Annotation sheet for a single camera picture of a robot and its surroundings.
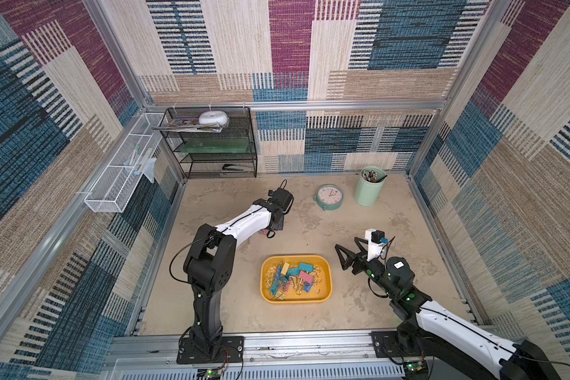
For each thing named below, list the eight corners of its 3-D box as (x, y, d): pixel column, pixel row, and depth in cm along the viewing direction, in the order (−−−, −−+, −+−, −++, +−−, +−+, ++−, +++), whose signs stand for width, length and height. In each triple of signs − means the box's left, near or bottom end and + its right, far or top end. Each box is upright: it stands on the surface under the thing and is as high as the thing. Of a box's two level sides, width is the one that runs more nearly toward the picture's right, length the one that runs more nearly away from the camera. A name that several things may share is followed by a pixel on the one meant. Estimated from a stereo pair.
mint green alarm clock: (315, 210, 109) (315, 205, 107) (313, 188, 118) (313, 184, 115) (344, 210, 109) (345, 205, 107) (340, 188, 117) (341, 183, 115)
